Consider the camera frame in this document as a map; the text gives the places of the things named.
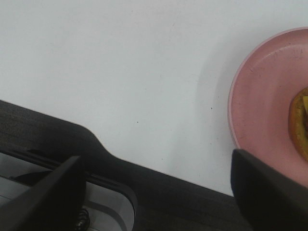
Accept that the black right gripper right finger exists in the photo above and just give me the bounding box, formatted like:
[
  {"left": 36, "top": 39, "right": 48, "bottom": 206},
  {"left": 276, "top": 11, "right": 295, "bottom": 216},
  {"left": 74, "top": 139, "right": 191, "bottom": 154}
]
[{"left": 231, "top": 149, "right": 308, "bottom": 231}]

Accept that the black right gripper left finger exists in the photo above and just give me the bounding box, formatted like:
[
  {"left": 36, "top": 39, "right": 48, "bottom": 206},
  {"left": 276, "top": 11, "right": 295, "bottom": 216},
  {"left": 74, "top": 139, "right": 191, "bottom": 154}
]
[{"left": 0, "top": 156, "right": 86, "bottom": 231}]

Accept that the burger with lettuce and tomato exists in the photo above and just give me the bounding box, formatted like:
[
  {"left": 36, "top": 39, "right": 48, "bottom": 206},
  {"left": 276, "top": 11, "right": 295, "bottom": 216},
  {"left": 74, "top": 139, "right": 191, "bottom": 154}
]
[{"left": 288, "top": 88, "right": 308, "bottom": 161}]

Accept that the pink round plate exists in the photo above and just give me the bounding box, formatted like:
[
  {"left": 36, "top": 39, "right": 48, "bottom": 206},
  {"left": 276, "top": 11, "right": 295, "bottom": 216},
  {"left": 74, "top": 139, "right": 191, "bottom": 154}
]
[{"left": 228, "top": 27, "right": 308, "bottom": 168}]

